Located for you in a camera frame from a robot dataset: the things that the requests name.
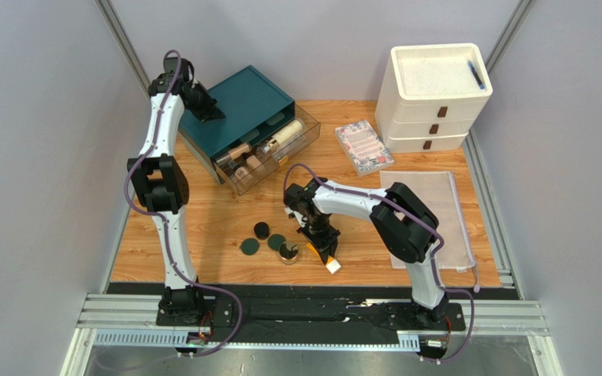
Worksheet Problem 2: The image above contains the orange sunscreen tube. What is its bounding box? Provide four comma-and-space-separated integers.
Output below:
306, 243, 341, 274

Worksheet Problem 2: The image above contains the teal drawer organizer box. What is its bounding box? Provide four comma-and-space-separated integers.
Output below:
178, 65, 296, 184

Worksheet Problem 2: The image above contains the grey cap foundation tube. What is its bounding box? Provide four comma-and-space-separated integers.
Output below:
216, 143, 252, 166

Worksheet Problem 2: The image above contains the clear acrylic drawer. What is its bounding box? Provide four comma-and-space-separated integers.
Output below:
213, 104, 321, 195

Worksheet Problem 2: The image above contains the black cap foundation bottle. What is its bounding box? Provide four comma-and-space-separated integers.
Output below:
245, 155, 267, 179

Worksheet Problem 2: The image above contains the cream bottle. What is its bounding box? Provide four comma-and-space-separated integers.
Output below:
256, 118, 305, 157

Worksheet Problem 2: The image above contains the small round foundation bottle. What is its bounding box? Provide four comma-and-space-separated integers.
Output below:
231, 166, 256, 190

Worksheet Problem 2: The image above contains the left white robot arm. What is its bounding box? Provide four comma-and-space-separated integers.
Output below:
124, 50, 225, 322

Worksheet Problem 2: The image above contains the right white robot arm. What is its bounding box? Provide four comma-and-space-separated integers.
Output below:
283, 178, 448, 326

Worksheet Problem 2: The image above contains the gold lid powder jar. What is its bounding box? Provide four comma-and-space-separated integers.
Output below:
278, 240, 299, 265

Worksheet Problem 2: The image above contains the green compact disc right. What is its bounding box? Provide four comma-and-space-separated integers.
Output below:
267, 233, 286, 251

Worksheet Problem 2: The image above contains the green compact disc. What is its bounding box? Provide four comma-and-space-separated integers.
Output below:
267, 233, 286, 251
240, 238, 260, 255

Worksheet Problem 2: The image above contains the black round jar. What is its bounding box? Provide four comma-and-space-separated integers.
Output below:
253, 222, 270, 240

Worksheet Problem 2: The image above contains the green compact disc left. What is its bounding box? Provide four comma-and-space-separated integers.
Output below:
240, 238, 260, 255

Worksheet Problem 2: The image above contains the floral patterned booklet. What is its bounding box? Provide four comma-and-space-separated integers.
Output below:
334, 120, 394, 177

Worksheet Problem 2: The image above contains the white mesh pouch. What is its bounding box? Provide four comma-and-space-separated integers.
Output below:
379, 171, 477, 273

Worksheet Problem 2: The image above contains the white three-drawer cabinet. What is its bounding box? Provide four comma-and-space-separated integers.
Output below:
375, 43, 493, 154

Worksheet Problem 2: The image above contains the blue pen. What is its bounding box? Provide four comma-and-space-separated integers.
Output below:
467, 60, 486, 90

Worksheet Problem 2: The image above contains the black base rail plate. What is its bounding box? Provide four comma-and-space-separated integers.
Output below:
103, 282, 521, 346

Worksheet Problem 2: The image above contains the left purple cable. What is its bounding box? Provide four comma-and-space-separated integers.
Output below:
123, 49, 245, 359

